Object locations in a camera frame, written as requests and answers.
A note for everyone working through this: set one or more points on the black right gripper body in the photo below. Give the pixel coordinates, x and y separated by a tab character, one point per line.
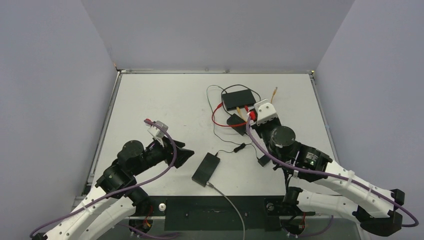
257	126

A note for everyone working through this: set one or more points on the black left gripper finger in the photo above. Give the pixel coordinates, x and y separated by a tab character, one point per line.
176	145
180	157

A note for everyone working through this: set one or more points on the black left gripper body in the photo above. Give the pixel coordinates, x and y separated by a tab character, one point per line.
158	153

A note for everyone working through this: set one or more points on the ribbed black network switch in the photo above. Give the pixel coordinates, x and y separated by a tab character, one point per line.
206	168

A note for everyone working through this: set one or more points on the small black wall plug adapter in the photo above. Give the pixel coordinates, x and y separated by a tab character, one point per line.
263	161

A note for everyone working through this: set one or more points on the black Mercury switch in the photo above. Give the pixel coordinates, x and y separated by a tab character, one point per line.
240	98

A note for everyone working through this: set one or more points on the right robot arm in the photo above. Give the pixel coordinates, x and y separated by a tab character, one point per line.
373	208

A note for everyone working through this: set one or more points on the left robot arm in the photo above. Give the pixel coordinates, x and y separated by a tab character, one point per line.
116	193

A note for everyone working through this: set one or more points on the black power brick adapter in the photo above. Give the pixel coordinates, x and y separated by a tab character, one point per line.
237	124

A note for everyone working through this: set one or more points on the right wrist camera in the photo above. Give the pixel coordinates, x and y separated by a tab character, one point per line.
265	112

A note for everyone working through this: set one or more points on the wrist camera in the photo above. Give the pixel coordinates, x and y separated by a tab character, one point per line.
265	112
157	131

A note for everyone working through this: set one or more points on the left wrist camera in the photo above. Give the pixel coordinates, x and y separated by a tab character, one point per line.
157	131

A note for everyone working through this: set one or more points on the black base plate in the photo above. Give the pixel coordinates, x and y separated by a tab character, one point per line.
216	213

